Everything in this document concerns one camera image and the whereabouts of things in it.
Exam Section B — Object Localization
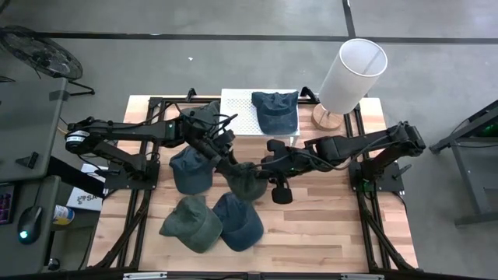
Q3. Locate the small grey desk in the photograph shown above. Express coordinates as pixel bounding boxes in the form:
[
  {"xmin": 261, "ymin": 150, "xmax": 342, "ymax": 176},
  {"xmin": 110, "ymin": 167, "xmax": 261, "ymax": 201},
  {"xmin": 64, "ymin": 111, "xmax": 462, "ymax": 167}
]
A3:
[{"xmin": 0, "ymin": 174, "xmax": 62, "ymax": 277}]

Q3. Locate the black computer with green lights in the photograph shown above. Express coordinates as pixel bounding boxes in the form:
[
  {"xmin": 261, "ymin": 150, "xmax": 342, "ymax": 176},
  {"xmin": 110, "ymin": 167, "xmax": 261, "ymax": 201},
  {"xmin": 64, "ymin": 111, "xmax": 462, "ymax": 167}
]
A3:
[{"xmin": 476, "ymin": 120, "xmax": 498, "ymax": 139}]

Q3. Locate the white shade wooden base lamp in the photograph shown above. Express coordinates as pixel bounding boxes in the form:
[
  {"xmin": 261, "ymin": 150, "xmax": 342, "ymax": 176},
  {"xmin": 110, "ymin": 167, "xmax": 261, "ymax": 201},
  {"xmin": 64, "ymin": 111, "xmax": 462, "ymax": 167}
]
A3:
[{"xmin": 310, "ymin": 37, "xmax": 389, "ymax": 132}]

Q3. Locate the dark blue cloth garment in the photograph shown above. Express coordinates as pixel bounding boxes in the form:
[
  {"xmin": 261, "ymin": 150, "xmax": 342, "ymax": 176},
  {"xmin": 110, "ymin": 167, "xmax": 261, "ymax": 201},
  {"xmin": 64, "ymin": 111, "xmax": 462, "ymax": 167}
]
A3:
[{"xmin": 87, "ymin": 86, "xmax": 419, "ymax": 273}]

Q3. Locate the dark green baseball cap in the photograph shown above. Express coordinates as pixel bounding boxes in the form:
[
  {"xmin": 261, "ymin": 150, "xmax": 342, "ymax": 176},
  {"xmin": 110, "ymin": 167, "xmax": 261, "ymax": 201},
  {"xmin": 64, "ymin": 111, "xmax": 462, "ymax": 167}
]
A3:
[
  {"xmin": 224, "ymin": 161, "xmax": 270, "ymax": 202},
  {"xmin": 158, "ymin": 194, "xmax": 224, "ymax": 254},
  {"xmin": 181, "ymin": 100, "xmax": 223, "ymax": 135}
]

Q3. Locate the large grey desk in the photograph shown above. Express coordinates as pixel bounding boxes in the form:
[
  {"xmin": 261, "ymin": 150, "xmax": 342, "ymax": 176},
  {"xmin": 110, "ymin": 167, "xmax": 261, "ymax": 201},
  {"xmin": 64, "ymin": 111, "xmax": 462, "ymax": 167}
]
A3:
[{"xmin": 0, "ymin": 76, "xmax": 70, "ymax": 183}]

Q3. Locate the white perforated metal shelf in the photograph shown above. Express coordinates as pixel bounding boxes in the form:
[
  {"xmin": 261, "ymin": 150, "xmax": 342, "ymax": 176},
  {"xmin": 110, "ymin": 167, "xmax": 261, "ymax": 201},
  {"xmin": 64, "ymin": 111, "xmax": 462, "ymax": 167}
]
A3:
[{"xmin": 219, "ymin": 88, "xmax": 301, "ymax": 147}]

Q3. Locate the black keyboard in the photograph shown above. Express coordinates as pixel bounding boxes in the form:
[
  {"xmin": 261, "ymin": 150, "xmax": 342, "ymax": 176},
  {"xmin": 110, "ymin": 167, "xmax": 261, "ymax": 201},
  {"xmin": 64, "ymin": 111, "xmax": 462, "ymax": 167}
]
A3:
[{"xmin": 0, "ymin": 184, "xmax": 16, "ymax": 226}]

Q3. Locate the grey metal stand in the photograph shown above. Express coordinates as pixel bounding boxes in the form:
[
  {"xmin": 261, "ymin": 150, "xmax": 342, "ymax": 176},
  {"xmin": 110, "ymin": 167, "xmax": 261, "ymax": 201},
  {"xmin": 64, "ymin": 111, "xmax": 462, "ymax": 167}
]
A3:
[{"xmin": 429, "ymin": 99, "xmax": 498, "ymax": 227}]

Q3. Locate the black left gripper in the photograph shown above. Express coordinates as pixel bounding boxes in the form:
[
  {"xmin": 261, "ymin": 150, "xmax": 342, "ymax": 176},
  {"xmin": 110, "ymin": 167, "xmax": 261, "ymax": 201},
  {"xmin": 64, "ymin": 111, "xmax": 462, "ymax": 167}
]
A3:
[{"xmin": 186, "ymin": 131, "xmax": 244, "ymax": 177}]

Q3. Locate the black floor fan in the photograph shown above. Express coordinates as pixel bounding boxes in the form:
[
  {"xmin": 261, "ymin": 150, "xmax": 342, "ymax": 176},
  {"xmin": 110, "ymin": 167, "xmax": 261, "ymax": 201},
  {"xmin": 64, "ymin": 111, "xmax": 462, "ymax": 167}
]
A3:
[{"xmin": 0, "ymin": 25, "xmax": 96, "ymax": 97}]

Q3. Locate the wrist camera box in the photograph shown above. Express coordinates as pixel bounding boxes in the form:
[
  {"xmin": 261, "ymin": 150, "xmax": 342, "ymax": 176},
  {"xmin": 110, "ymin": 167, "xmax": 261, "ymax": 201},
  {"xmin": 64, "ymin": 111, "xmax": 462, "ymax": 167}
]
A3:
[
  {"xmin": 259, "ymin": 154, "xmax": 275, "ymax": 180},
  {"xmin": 216, "ymin": 129, "xmax": 237, "ymax": 148}
]

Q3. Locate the blue denim baseball cap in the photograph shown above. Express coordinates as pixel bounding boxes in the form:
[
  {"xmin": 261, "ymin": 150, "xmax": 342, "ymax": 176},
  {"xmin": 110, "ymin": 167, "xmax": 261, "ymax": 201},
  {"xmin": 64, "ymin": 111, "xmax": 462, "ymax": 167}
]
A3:
[
  {"xmin": 212, "ymin": 191, "xmax": 265, "ymax": 253},
  {"xmin": 251, "ymin": 90, "xmax": 300, "ymax": 136},
  {"xmin": 168, "ymin": 145, "xmax": 215, "ymax": 196}
]

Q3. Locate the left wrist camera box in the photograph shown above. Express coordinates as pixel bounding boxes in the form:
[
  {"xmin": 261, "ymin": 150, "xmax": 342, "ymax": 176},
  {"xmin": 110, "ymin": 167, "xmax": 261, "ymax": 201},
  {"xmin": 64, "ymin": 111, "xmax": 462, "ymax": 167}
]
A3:
[{"xmin": 216, "ymin": 129, "xmax": 237, "ymax": 148}]

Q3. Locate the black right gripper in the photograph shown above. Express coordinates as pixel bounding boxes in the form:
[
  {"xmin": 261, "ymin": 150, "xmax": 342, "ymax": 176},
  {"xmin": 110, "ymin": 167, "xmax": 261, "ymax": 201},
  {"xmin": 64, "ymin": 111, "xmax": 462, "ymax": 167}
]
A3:
[{"xmin": 266, "ymin": 138, "xmax": 312, "ymax": 205}]

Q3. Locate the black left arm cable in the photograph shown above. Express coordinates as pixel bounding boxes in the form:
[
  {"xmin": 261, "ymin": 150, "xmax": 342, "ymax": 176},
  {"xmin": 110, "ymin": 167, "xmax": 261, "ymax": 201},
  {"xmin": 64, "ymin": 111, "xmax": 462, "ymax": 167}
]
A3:
[{"xmin": 155, "ymin": 101, "xmax": 239, "ymax": 131}]

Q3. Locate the black computer mouse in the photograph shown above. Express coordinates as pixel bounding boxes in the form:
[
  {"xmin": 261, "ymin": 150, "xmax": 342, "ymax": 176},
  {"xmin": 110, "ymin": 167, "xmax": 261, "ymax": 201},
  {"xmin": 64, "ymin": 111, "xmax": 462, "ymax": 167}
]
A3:
[{"xmin": 16, "ymin": 205, "xmax": 44, "ymax": 246}]

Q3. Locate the white printed cardboard box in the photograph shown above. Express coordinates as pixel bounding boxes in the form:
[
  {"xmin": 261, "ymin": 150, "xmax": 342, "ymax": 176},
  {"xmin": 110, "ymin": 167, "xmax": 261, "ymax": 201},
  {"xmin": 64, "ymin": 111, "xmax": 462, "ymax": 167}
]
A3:
[{"xmin": 65, "ymin": 163, "xmax": 106, "ymax": 212}]

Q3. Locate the silver aluminium bracket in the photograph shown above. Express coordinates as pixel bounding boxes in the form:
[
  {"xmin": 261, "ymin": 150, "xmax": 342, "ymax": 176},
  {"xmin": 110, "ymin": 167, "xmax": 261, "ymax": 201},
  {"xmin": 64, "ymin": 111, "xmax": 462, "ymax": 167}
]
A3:
[
  {"xmin": 339, "ymin": 273, "xmax": 385, "ymax": 280},
  {"xmin": 122, "ymin": 271, "xmax": 169, "ymax": 280}
]

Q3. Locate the white and yellow can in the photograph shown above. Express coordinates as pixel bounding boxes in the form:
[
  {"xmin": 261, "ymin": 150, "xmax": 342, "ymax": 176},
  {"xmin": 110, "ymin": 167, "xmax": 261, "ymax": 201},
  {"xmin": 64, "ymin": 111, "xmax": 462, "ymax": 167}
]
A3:
[{"xmin": 52, "ymin": 204, "xmax": 75, "ymax": 226}]

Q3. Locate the small black bracket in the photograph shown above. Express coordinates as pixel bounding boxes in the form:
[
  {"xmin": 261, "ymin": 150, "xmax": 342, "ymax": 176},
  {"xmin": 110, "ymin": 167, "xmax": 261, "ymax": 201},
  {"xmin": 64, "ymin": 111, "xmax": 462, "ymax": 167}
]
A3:
[{"xmin": 14, "ymin": 151, "xmax": 40, "ymax": 170}]

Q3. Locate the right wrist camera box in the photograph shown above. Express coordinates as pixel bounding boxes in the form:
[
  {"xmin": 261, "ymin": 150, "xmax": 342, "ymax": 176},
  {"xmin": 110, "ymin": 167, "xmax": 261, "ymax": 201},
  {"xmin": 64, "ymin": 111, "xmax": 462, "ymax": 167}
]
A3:
[{"xmin": 259, "ymin": 154, "xmax": 275, "ymax": 180}]

